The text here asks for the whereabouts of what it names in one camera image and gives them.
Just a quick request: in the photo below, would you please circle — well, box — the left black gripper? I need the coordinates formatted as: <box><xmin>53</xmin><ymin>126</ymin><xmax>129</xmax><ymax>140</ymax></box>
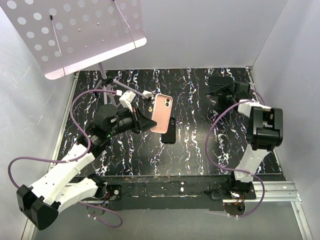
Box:
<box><xmin>107</xmin><ymin>105</ymin><xmax>157</xmax><ymax>138</ymax></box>

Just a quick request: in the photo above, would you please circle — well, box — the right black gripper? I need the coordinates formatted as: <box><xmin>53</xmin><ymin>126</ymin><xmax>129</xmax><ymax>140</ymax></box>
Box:
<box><xmin>206</xmin><ymin>84</ymin><xmax>236</xmax><ymax>115</ymax></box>

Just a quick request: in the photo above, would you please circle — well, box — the bare black phone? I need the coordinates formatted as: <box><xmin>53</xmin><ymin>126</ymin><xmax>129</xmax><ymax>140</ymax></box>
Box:
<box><xmin>208</xmin><ymin>76</ymin><xmax>234</xmax><ymax>86</ymax></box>

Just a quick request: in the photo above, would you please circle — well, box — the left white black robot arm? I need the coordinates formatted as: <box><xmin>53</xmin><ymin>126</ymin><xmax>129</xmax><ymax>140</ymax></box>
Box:
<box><xmin>16</xmin><ymin>104</ymin><xmax>157</xmax><ymax>230</ymax></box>

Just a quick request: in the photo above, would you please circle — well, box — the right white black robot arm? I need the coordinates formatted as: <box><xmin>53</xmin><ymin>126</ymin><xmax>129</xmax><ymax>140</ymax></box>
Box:
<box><xmin>209</xmin><ymin>82</ymin><xmax>283</xmax><ymax>199</ymax></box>

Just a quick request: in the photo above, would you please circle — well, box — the music stand tripod pole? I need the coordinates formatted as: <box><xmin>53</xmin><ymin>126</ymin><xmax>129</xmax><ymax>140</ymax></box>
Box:
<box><xmin>94</xmin><ymin>62</ymin><xmax>152</xmax><ymax>106</ymax></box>

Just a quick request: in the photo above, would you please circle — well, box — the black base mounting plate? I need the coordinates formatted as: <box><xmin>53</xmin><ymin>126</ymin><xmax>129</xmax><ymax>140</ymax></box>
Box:
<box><xmin>77</xmin><ymin>174</ymin><xmax>258</xmax><ymax>212</ymax></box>

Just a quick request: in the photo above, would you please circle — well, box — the perforated music stand desk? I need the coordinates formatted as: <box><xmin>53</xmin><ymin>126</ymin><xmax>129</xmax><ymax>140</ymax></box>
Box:
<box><xmin>0</xmin><ymin>0</ymin><xmax>147</xmax><ymax>80</ymax></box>

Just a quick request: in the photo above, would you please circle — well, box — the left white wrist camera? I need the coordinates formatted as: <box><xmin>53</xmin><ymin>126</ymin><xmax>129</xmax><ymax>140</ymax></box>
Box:
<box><xmin>116</xmin><ymin>90</ymin><xmax>136</xmax><ymax>112</ymax></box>

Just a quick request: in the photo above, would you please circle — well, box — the right aluminium side rail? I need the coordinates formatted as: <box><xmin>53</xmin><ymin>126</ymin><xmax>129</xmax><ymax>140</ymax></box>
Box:
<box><xmin>245</xmin><ymin>66</ymin><xmax>284</xmax><ymax>172</ymax></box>

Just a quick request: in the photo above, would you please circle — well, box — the aluminium side rail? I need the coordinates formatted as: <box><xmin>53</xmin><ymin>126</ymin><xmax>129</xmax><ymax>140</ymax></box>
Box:
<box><xmin>47</xmin><ymin>71</ymin><xmax>80</xmax><ymax>172</ymax></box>
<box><xmin>245</xmin><ymin>66</ymin><xmax>284</xmax><ymax>172</ymax></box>

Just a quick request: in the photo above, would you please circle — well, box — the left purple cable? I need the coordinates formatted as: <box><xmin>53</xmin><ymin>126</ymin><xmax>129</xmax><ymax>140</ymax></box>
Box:
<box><xmin>7</xmin><ymin>89</ymin><xmax>124</xmax><ymax>228</ymax></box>

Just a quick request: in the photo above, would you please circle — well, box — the purple cable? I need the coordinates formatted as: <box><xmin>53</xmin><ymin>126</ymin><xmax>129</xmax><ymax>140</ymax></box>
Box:
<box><xmin>7</xmin><ymin>89</ymin><xmax>124</xmax><ymax>228</ymax></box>
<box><xmin>205</xmin><ymin>88</ymin><xmax>266</xmax><ymax>218</ymax></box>

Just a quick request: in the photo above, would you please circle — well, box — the left aluminium side rail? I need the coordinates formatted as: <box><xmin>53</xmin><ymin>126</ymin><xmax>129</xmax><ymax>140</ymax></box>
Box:
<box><xmin>47</xmin><ymin>71</ymin><xmax>80</xmax><ymax>172</ymax></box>

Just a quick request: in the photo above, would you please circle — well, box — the aluminium front rail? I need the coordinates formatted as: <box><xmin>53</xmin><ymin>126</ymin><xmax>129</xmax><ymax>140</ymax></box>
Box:
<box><xmin>31</xmin><ymin>182</ymin><xmax>301</xmax><ymax>204</ymax></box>

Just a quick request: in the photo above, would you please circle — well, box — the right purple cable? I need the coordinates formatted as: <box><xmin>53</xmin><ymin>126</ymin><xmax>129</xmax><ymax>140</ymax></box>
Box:
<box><xmin>205</xmin><ymin>88</ymin><xmax>266</xmax><ymax>218</ymax></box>

